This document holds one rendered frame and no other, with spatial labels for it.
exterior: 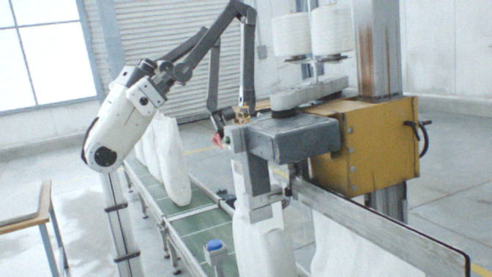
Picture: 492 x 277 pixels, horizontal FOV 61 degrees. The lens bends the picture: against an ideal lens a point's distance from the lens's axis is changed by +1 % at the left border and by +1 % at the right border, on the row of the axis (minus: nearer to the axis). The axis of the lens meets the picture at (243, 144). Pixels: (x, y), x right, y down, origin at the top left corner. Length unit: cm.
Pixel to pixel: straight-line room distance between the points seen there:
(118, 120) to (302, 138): 86
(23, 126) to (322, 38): 789
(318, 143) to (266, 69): 862
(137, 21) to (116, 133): 716
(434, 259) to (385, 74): 76
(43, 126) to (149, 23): 290
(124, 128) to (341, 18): 99
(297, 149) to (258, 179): 27
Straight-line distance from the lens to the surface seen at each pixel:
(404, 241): 115
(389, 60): 163
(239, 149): 144
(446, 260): 107
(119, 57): 847
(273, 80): 1001
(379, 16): 160
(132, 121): 185
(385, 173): 161
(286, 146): 127
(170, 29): 909
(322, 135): 133
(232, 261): 253
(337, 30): 145
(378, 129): 155
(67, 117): 891
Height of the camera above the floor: 162
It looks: 14 degrees down
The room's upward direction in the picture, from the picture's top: 8 degrees counter-clockwise
